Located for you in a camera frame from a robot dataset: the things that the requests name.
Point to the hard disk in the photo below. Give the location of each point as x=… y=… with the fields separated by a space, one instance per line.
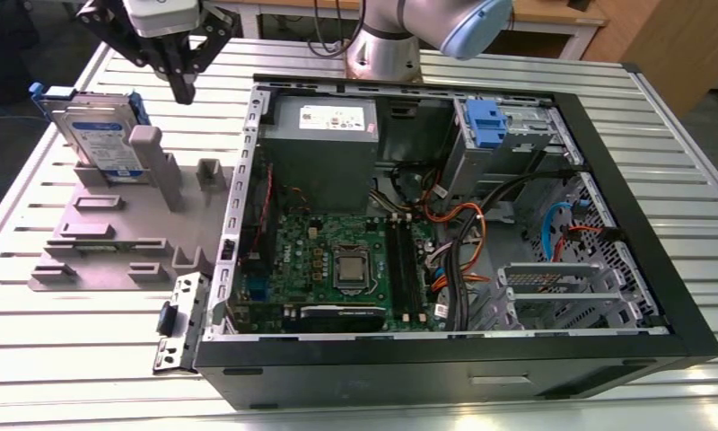
x=96 y=143

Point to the green RAM stick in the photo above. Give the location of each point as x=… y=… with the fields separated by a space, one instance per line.
x=104 y=247

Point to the black PC case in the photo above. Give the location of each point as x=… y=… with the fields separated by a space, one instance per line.
x=394 y=372

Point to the grey parts rack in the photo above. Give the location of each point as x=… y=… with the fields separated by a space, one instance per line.
x=144 y=224

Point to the silver CPU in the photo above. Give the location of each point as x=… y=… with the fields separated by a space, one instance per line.
x=350 y=271

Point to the grey power supply unit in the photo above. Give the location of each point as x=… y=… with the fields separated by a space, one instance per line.
x=323 y=170

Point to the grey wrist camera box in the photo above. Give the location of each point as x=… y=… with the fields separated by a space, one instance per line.
x=161 y=18

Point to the metal drive cage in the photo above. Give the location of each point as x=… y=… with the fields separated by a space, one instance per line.
x=476 y=170

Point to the black graphics card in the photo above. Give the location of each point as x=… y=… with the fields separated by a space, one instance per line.
x=341 y=316

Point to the metal disk bay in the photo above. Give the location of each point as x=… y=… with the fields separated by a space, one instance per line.
x=550 y=273

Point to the CPU socket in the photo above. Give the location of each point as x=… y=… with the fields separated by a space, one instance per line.
x=372 y=271

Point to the wooden top desk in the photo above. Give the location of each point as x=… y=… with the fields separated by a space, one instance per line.
x=565 y=19

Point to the brown wooden cabinet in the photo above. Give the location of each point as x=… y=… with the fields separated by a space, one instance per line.
x=664 y=36

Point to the black RAM slot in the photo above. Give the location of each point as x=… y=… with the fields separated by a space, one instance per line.
x=396 y=269
x=413 y=269

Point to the blue drive bay latch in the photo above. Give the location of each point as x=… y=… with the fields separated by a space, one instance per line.
x=485 y=121

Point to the metal card retention bracket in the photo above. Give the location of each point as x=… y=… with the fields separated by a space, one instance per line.
x=187 y=292

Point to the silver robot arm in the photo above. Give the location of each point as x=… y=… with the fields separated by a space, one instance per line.
x=382 y=49

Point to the green motherboard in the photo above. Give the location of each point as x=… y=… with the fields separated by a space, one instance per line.
x=358 y=233

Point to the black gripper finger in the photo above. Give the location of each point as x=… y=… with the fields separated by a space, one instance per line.
x=111 y=31
x=219 y=36

